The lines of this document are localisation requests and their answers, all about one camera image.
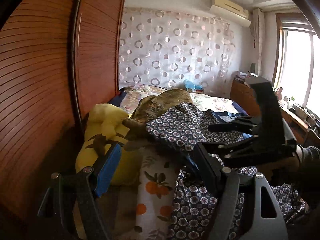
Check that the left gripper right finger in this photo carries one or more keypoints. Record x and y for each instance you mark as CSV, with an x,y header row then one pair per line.
x,y
261,217

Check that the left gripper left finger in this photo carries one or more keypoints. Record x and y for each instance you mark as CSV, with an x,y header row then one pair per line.
x,y
83,188

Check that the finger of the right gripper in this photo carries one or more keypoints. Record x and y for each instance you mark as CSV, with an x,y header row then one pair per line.
x,y
242,127
254,151

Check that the navy patterned pajama garment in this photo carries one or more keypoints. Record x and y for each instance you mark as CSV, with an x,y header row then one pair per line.
x,y
180,128

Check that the brown wooden desk cabinet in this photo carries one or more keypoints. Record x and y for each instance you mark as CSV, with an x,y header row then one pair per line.
x,y
244,96

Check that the small items on desk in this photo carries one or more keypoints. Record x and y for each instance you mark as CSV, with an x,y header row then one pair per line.
x,y
297,107

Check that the stack of books and papers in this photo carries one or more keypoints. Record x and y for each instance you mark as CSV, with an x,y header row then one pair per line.
x,y
241,76

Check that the yellow cushion with dark print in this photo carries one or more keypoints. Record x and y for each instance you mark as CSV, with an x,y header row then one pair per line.
x,y
104,126

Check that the orange fruit print towel blanket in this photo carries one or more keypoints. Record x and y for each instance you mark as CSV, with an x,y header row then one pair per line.
x,y
157,180

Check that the olive gold patterned pillow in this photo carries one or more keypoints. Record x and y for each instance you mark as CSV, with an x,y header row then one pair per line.
x,y
149,109

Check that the floral pink bed sheet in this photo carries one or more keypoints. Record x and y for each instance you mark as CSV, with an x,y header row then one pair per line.
x,y
203,102

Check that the circle patterned sheer curtain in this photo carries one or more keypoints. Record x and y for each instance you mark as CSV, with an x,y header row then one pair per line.
x,y
164,48

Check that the brown wooden wardrobe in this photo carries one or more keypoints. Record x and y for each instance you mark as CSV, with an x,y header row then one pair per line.
x,y
59,58

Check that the white wall air conditioner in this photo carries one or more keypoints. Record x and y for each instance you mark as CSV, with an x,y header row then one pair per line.
x,y
231,11

